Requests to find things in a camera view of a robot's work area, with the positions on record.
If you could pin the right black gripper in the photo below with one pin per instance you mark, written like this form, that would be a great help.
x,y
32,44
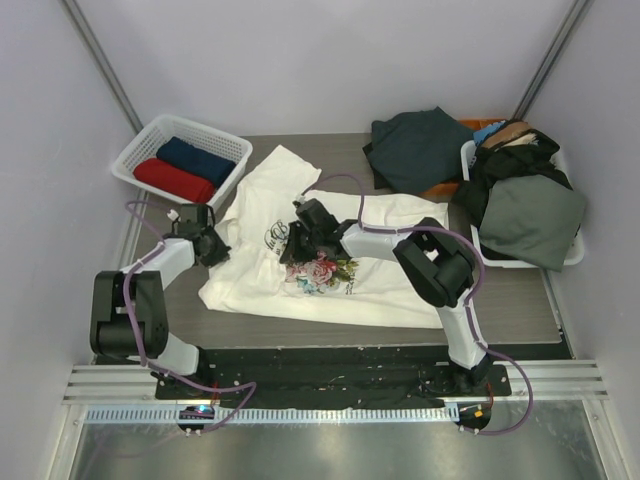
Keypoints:
x,y
300,242

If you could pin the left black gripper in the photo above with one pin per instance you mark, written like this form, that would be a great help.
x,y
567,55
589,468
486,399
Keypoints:
x,y
220,254

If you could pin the white floral print t-shirt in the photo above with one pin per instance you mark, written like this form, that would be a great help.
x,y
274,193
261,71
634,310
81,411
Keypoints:
x,y
361,291

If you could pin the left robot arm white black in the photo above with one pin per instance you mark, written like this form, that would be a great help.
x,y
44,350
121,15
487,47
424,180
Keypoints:
x,y
129,319

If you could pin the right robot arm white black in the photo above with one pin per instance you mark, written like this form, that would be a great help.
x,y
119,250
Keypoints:
x,y
438,263

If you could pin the rolled red t-shirt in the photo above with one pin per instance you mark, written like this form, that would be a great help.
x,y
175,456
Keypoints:
x,y
165,177

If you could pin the rolled navy blue t-shirt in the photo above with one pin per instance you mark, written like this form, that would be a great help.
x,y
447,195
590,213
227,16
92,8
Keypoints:
x,y
196,161

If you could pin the white plastic lattice basket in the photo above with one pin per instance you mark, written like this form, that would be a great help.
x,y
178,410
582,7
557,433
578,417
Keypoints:
x,y
160,130

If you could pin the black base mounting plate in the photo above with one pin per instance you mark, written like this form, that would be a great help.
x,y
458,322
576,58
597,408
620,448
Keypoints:
x,y
387,377

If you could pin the dark teal folded t-shirt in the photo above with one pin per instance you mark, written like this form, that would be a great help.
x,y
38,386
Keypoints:
x,y
416,151

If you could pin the orange plastic tray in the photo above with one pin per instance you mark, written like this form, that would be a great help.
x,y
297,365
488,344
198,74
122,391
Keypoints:
x,y
449,188

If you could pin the white plastic laundry bin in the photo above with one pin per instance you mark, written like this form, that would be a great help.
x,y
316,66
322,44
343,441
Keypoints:
x,y
576,251

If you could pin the blue cloth in bin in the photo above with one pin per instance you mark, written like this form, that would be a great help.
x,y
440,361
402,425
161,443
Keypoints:
x,y
487,130

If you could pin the grey green t-shirt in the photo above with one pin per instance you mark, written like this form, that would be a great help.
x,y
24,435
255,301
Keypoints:
x,y
532,219

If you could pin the tan beige garment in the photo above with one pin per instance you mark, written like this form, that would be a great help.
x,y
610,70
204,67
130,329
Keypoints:
x,y
508,132

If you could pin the black crumpled garment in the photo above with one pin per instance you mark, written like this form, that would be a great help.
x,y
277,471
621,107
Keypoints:
x,y
503,162

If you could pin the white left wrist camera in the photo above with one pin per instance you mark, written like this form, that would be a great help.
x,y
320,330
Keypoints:
x,y
173,215

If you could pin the slotted white cable duct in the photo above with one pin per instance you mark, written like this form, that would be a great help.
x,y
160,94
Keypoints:
x,y
197,414

